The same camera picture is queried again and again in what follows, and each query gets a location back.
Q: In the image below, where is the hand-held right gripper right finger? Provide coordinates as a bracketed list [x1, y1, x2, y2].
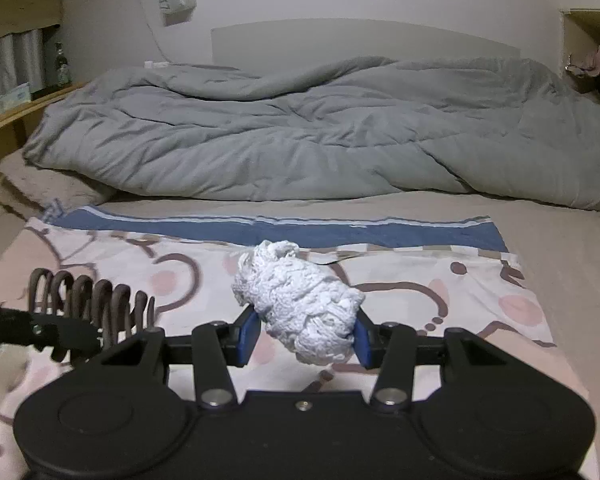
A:
[351, 311, 532, 409]

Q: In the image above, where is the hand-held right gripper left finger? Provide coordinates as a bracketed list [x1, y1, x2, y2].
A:
[79, 309, 262, 409]

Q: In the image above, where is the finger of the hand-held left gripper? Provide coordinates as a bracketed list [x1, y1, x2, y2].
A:
[0, 303, 103, 362]

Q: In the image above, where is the white scrunchie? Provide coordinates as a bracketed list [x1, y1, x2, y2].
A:
[231, 239, 367, 367]

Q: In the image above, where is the black spiral hair tie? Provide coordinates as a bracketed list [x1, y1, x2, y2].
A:
[27, 267, 157, 352]

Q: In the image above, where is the cartoon printed cloth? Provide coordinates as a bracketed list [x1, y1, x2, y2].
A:
[0, 205, 557, 480]

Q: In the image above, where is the beige fuzzy blanket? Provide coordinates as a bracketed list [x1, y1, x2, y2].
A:
[0, 152, 117, 207]

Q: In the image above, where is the wooden headboard shelf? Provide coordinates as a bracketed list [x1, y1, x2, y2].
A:
[0, 80, 87, 177]

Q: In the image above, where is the grey duvet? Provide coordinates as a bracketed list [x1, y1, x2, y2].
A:
[22, 55, 600, 212]

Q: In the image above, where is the tissue box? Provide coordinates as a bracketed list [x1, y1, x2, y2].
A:
[0, 82, 33, 114]

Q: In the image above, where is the green glass bottle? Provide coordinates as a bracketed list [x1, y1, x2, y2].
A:
[53, 42, 71, 89]

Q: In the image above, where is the grey curtain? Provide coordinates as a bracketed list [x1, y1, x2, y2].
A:
[0, 27, 47, 122]

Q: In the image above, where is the wooden overhead board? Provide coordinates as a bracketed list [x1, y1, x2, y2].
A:
[0, 0, 64, 42]

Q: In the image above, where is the wooden side shelf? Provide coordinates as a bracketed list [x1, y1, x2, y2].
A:
[559, 8, 600, 92]

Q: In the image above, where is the white cable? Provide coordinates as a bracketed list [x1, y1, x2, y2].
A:
[129, 0, 167, 62]

